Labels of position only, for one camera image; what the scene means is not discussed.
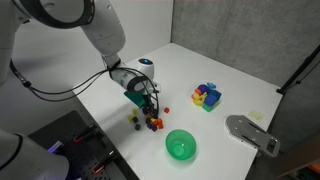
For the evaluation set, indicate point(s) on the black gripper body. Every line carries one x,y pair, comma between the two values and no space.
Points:
150,101

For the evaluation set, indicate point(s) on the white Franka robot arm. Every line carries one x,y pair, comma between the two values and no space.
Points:
103,30

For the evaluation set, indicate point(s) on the blue purple small block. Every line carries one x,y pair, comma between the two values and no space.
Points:
143,111

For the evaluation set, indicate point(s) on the yellow small block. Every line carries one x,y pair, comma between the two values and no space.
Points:
153,119
134,111
130,118

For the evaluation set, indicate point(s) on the orange small block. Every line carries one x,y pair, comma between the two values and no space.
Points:
159,121

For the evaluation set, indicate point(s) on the red small block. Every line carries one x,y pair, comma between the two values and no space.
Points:
160,126
166,110

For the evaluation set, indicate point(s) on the dark brown small block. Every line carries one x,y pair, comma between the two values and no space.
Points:
135,119

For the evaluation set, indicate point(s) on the dark green small block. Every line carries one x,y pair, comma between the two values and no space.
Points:
137,127

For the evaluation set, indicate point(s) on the green translucent bowl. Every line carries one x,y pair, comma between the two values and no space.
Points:
180,145

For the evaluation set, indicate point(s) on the colourful block stack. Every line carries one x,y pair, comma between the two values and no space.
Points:
206,96

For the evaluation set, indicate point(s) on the black perforated mounting board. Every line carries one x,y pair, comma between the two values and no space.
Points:
83,156

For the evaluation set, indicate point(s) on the grey metal mounting plate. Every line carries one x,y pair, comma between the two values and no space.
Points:
250,133

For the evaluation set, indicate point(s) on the pale yellow tape patch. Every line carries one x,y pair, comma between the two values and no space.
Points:
255,115

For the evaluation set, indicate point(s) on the brown wooden shelf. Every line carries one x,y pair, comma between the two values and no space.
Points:
296,156

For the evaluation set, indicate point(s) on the black tripod leg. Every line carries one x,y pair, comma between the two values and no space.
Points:
300,68

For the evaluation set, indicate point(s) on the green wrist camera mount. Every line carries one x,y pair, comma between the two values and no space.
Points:
135,98

